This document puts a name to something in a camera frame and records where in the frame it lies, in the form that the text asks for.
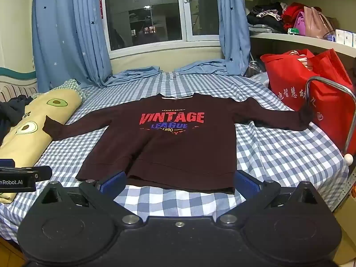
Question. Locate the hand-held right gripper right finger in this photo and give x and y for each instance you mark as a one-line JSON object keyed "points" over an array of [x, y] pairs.
{"points": [[246, 184]]}

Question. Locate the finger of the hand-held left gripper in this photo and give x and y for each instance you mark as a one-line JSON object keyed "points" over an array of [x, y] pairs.
{"points": [[41, 172]]}

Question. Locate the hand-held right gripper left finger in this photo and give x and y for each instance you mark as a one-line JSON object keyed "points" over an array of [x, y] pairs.
{"points": [[112, 183]]}

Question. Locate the maroon printed sweatshirt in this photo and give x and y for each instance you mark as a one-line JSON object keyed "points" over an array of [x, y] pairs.
{"points": [[172, 155]]}

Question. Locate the dark clothes pile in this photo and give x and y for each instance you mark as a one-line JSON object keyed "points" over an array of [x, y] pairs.
{"points": [[264, 16]]}

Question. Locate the red clothes pile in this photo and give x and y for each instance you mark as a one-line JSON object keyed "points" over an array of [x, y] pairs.
{"points": [[292, 12]]}

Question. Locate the blue white checked bed sheet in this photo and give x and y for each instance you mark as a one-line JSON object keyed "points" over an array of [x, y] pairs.
{"points": [[278, 150]]}

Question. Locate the yellow avocado print pillow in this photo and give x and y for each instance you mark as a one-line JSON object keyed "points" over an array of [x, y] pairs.
{"points": [[39, 122]]}

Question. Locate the dark navy garment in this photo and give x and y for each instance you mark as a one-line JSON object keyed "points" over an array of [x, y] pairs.
{"points": [[12, 111]]}

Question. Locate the teal wave headboard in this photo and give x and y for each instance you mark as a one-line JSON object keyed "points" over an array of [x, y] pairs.
{"points": [[15, 76]]}

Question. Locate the white ball knob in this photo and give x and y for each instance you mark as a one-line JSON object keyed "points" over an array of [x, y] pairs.
{"points": [[348, 159]]}

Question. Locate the white plastic bundle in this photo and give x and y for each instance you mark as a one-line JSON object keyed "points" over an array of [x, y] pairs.
{"points": [[260, 78]]}

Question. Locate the clear plastic bag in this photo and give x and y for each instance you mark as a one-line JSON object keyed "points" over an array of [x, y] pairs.
{"points": [[253, 68]]}

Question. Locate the blue star curtain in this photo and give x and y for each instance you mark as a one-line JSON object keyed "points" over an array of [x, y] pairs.
{"points": [[69, 33], [230, 19]]}

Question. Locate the green white toy car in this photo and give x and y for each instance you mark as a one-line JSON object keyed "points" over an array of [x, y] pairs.
{"points": [[293, 31]]}

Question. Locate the pink handbag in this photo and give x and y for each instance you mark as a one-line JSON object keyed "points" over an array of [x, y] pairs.
{"points": [[317, 23]]}

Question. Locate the white framed window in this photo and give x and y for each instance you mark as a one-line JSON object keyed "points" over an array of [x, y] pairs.
{"points": [[139, 8]]}

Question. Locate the white box on shelf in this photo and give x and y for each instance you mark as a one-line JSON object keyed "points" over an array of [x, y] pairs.
{"points": [[345, 37]]}

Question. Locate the chrome tube frame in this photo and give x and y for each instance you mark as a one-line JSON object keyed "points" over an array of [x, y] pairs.
{"points": [[351, 116]]}

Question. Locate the white wall shelf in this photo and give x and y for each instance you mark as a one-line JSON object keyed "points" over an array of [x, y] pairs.
{"points": [[281, 37]]}

